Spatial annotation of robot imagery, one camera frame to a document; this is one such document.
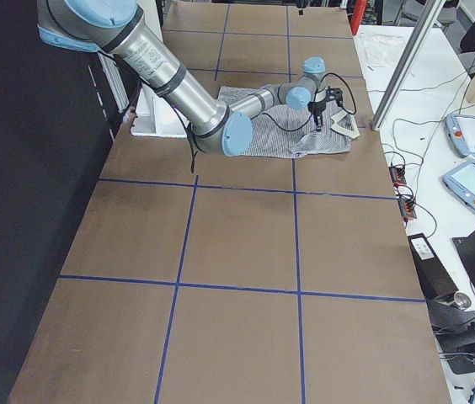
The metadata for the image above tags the black rectangular box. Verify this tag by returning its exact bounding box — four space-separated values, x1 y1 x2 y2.
408 233 458 300

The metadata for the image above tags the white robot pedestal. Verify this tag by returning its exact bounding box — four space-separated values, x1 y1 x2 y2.
131 84 188 138

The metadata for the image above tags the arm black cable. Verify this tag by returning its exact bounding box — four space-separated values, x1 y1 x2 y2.
260 72 358 131

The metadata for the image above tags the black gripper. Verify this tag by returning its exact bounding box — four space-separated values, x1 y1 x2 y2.
307 89 329 128

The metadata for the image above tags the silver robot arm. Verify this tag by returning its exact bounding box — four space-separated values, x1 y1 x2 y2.
37 0 328 157

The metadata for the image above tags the clear plastic bag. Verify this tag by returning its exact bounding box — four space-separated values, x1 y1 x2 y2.
357 32 406 67

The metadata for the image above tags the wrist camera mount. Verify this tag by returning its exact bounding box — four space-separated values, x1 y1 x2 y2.
326 87 344 108

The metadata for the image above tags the aluminium frame post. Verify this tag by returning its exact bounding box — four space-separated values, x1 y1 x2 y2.
371 0 446 130

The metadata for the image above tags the metal knob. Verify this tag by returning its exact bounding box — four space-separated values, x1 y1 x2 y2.
449 291 472 311

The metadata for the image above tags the orange black terminal block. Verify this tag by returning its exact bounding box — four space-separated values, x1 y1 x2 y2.
388 166 407 187

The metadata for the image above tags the striped polo shirt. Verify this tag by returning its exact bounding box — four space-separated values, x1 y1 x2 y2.
218 85 362 160

